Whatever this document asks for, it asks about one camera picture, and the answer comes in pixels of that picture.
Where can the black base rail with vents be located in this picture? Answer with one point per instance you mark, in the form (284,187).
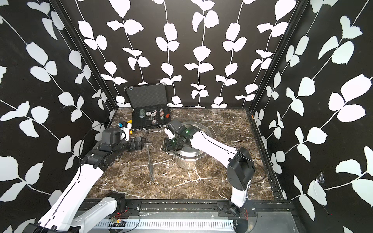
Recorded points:
(202,216)

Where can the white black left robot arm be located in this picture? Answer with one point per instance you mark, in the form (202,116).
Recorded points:
(61,218)

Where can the stack of poker chips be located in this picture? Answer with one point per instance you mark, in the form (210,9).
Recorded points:
(142,113)

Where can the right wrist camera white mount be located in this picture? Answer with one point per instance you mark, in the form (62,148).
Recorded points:
(169,133)

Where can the long steel ladle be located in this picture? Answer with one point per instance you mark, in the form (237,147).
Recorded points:
(150,166)

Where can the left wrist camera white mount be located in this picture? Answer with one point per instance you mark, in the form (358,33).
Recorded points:
(126,127)

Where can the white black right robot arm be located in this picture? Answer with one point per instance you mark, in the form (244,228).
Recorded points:
(239,164)

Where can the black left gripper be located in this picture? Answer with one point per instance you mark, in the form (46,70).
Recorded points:
(134,147)

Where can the yellow red toy block vehicle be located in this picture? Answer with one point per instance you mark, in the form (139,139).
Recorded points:
(120,125)

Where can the black poker chip case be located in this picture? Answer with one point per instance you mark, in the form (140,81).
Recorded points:
(153,99)

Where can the stainless steel pot lid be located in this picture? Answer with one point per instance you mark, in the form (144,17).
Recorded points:
(190,152)

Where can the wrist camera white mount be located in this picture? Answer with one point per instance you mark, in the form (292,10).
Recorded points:
(126,127)
(169,133)

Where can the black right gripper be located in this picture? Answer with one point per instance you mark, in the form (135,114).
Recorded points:
(168,148)

